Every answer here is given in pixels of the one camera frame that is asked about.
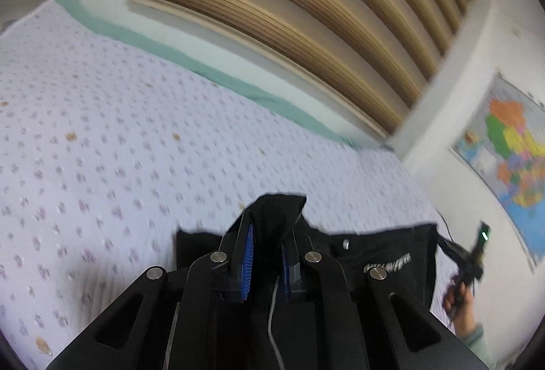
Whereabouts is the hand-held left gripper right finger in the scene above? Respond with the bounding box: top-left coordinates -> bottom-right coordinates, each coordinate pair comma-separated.
279,227 -> 490,370

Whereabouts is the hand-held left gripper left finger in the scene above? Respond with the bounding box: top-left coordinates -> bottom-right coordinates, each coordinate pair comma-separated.
46,210 -> 256,370

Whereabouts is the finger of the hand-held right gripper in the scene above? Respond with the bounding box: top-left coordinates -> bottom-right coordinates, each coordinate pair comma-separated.
435,237 -> 464,265

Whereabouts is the black hooded jacket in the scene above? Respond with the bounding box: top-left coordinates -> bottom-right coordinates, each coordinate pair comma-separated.
166,193 -> 441,370

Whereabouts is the person's right forearm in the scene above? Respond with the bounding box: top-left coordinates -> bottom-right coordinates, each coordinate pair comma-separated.
455,323 -> 500,370

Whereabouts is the person's right hand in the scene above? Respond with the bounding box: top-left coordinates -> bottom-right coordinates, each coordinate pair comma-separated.
442,275 -> 477,333

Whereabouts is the teal bed sheet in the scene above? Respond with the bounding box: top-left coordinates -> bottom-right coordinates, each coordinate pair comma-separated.
54,0 -> 394,153

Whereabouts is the white floral bedspread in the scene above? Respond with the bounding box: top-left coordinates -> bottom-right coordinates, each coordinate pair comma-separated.
0,0 -> 463,370

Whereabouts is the black cable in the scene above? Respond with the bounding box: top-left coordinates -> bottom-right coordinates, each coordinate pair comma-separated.
436,212 -> 454,245

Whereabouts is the colourful wall map poster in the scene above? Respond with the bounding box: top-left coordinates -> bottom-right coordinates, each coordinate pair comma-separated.
450,73 -> 545,274

